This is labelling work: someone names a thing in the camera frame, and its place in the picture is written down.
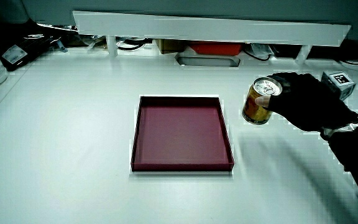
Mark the brown cardboard box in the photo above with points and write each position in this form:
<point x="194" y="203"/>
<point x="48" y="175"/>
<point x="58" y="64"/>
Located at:
<point x="169" y="46"/>

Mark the red box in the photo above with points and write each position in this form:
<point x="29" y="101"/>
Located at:
<point x="216" y="48"/>

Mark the gold red bull can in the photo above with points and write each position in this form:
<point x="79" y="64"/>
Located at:
<point x="255" y="110"/>

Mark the white desk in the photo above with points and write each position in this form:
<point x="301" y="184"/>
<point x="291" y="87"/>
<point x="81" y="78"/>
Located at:
<point x="73" y="140"/>

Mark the black bag with white label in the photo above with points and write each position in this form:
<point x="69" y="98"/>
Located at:
<point x="26" y="43"/>

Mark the white shelf riser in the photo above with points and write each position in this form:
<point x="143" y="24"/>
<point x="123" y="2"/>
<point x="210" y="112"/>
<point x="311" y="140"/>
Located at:
<point x="210" y="29"/>

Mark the dark red tray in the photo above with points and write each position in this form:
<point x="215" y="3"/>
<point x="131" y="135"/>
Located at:
<point x="182" y="133"/>

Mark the person's right hand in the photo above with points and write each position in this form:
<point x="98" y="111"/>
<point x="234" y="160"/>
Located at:
<point x="306" y="102"/>

